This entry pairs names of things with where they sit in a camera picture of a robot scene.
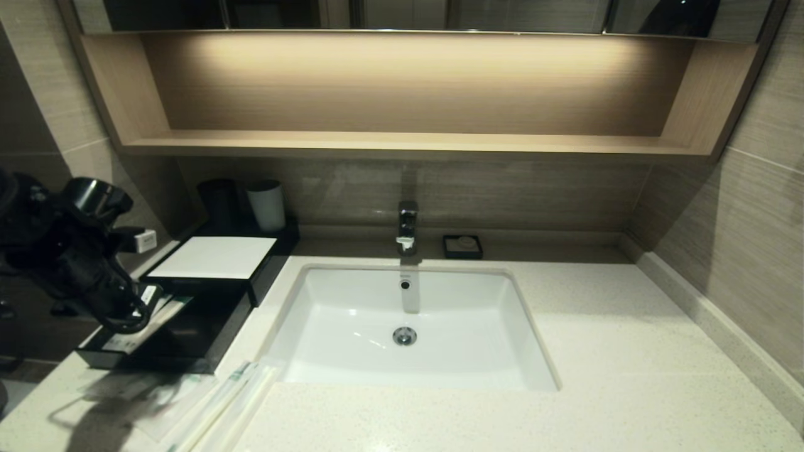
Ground chrome faucet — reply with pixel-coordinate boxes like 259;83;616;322
396;200;420;257

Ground black pull-out drawer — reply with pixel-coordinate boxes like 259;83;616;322
75;291;253;376

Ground black box with white lid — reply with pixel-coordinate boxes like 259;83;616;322
141;217;300;309

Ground mirror cabinet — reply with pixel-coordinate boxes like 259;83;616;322
70;0;777;40

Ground clear packet round item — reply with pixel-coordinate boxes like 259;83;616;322
135;370;228;440

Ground black soap dish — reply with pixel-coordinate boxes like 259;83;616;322
442;234;484;261

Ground white cup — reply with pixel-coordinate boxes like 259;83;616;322
245;180;287;235

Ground white ceramic sink basin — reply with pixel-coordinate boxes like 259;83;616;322
258;264;560;394

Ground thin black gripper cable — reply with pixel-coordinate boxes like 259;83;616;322
99;295;153;335

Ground short clear toothbrush packet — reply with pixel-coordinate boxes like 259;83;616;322
166;361;259;452

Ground wooden wall shelf niche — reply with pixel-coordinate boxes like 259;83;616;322
57;28;790;165

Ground black cup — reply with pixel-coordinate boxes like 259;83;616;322
197;178;240;235

